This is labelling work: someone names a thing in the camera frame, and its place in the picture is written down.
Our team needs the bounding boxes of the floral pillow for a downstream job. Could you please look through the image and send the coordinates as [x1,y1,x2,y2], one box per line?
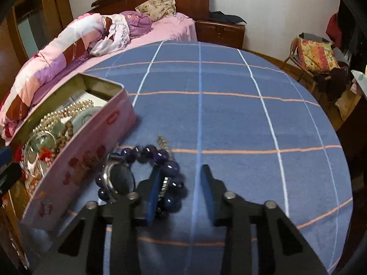
[135,0,177,22]

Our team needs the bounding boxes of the colourful chair cushion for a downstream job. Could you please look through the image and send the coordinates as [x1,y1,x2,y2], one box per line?
[297,37,339,73]

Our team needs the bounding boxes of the silver wristwatch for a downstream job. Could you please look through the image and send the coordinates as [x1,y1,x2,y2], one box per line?
[101,134,174,204]

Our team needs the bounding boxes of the patchwork pink quilt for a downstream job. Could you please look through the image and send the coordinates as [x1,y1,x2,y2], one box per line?
[1,13,130,140]

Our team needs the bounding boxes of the wooden bed pink sheet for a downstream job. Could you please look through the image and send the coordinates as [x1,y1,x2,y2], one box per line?
[1,0,210,142]

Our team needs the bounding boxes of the silver bangle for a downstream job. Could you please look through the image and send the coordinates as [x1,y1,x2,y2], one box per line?
[22,133,50,179]

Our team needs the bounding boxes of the wooden wardrobe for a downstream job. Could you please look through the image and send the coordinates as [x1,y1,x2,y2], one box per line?
[1,0,73,97]

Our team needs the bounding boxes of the wooden chair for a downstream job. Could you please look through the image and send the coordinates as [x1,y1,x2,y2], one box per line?
[283,33,350,100]

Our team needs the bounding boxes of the hanging dark coats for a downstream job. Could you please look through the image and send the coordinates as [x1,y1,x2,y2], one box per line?
[326,0,359,56]

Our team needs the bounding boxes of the purple garment on bed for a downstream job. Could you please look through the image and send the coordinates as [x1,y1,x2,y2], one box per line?
[121,11,152,39]

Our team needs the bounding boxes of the pink metal tin box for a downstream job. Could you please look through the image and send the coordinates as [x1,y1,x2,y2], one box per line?
[9,74,136,230]

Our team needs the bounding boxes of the jade pendant red cord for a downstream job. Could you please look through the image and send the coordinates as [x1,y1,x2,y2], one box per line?
[11,145,56,190]

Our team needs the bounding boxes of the pearl bead necklace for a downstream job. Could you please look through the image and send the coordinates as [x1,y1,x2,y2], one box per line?
[31,99,95,136]

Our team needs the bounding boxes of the dark blue bead bracelet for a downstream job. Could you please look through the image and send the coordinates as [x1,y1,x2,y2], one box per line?
[95,143,186,215]

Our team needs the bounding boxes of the wooden nightstand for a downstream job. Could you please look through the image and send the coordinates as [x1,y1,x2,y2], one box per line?
[195,20,245,49]

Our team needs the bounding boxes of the dark clothes on nightstand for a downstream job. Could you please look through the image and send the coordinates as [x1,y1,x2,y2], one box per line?
[210,11,247,25]

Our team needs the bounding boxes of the pale jade bangle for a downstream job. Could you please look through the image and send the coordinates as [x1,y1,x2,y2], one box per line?
[70,106,102,134]

